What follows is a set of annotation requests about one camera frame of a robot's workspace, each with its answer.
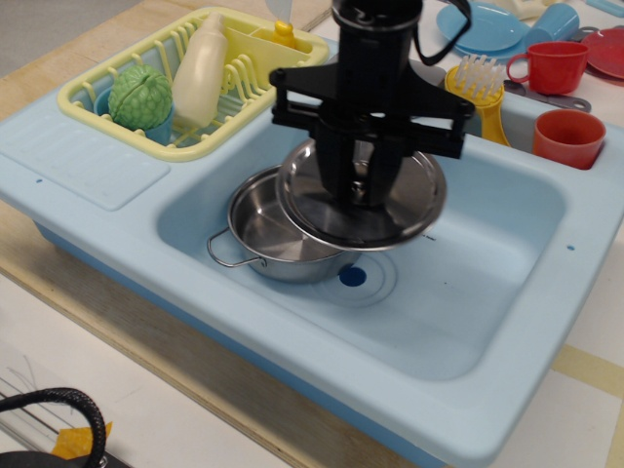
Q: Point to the blue plastic plate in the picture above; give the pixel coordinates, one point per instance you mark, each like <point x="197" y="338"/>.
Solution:
<point x="492" y="29"/>

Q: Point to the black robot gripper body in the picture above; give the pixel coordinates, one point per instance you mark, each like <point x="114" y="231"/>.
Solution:
<point x="370" y="91"/>

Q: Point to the round steel pot lid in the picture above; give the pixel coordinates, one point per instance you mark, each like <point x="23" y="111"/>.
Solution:
<point x="415" y="202"/>

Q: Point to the small steel pot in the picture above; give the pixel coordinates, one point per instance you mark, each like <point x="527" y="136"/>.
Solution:
<point x="270" y="243"/>

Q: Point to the small yellow bottle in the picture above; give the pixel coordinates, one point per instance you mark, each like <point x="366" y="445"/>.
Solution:
<point x="283" y="34"/>

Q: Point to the grey toy utensil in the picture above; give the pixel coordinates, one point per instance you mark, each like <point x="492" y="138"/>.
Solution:
<point x="560" y="101"/>

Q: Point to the cream plastic bottle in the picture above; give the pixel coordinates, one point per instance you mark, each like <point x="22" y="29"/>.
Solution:
<point x="197" y="83"/>

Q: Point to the red cup with handle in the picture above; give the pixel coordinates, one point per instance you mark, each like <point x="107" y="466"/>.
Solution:
<point x="552" y="68"/>

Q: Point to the light blue toy sink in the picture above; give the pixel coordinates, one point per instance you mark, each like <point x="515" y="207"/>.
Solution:
<point x="439" y="350"/>

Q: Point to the blue plastic cup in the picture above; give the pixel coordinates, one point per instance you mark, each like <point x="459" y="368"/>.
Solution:
<point x="559" y="22"/>

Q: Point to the yellow dish brush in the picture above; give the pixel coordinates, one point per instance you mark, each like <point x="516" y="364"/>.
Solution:
<point x="480" y="80"/>

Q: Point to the red plastic plate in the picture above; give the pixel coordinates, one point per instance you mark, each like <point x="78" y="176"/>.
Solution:
<point x="606" y="51"/>

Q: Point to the yellow dish drying rack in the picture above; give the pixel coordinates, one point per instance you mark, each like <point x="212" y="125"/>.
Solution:
<point x="245" y="93"/>

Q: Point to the green toy cabbage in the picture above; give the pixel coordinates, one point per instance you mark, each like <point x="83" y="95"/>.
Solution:
<point x="140" y="98"/>

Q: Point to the blue cup in rack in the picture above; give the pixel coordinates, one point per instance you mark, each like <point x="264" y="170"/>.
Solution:
<point x="160" y="134"/>

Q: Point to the orange plastic cup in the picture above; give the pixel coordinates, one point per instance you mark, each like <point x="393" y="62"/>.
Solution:
<point x="569" y="137"/>

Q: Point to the yellow tape piece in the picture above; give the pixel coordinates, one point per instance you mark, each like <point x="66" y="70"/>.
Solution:
<point x="73" y="443"/>

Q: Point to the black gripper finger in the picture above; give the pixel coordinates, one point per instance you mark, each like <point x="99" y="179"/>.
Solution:
<point x="334" y="153"/>
<point x="384" y="165"/>

